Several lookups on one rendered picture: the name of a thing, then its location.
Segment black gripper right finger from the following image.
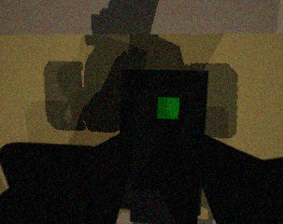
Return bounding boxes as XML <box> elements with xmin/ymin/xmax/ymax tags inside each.
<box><xmin>199</xmin><ymin>133</ymin><xmax>283</xmax><ymax>224</ymax></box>

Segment yellow panel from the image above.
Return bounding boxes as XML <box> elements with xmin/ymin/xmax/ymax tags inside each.
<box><xmin>0</xmin><ymin>33</ymin><xmax>283</xmax><ymax>161</ymax></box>

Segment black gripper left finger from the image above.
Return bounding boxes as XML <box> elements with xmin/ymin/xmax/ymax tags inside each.
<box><xmin>0</xmin><ymin>126</ymin><xmax>133</xmax><ymax>224</ymax></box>

